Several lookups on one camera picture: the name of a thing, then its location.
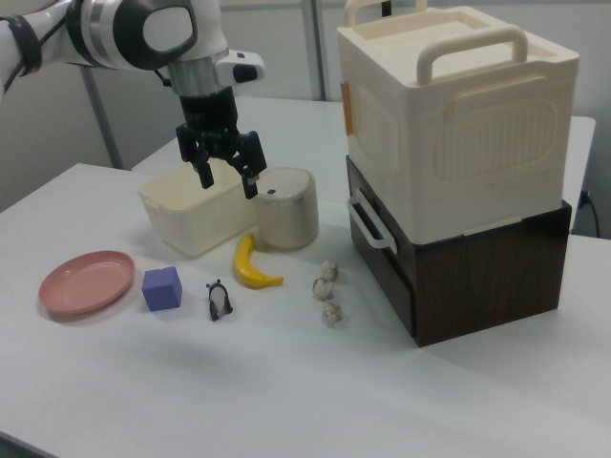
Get black wall cable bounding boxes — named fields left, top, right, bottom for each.
left=579, top=189, right=602, bottom=237

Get white drawer handle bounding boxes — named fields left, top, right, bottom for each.
left=347, top=186, right=400, bottom=252

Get cream lidded trash can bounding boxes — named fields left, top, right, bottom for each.
left=252, top=166, right=320, bottom=251

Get purple cube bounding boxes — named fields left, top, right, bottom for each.
left=141, top=266, right=185, bottom=313

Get dark wood drawer cabinet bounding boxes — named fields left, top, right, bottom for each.
left=345, top=154, right=574, bottom=351

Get yellow toy banana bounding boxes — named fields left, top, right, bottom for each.
left=233, top=232, right=286, bottom=291

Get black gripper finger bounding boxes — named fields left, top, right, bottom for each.
left=227, top=130, right=268, bottom=201
left=175, top=123, right=217, bottom=190

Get small panda figurine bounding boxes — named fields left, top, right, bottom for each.
left=205, top=280, right=236, bottom=323

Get cream open plastic container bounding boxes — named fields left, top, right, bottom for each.
left=137, top=158, right=262, bottom=260

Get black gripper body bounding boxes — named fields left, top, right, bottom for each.
left=178, top=87, right=242, bottom=162

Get pink plate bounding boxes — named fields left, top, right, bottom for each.
left=38, top=249, right=137, bottom=323

